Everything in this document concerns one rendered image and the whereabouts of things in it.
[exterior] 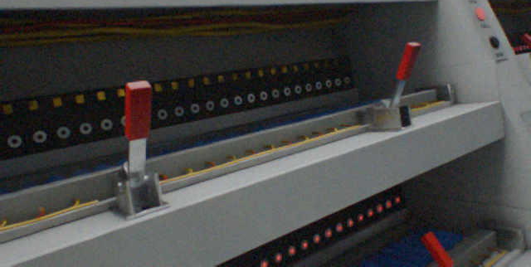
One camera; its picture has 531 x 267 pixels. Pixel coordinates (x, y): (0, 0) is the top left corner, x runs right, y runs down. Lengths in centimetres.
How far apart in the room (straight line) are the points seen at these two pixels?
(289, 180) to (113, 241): 13
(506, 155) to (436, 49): 16
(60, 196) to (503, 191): 51
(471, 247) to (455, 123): 16
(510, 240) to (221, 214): 41
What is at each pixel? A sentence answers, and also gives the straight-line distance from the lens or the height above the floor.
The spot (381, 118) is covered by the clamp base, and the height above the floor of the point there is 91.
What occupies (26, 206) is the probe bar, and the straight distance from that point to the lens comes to 30.
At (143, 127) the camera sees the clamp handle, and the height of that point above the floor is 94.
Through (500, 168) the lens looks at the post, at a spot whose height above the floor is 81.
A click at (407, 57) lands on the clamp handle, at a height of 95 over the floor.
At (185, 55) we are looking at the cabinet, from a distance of 54.
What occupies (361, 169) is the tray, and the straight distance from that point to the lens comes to 35.
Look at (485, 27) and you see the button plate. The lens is 62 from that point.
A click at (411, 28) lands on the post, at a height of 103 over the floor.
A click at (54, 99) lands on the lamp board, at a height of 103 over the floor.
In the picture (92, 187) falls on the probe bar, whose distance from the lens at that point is 30.
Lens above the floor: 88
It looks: 11 degrees up
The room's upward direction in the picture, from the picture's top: 20 degrees counter-clockwise
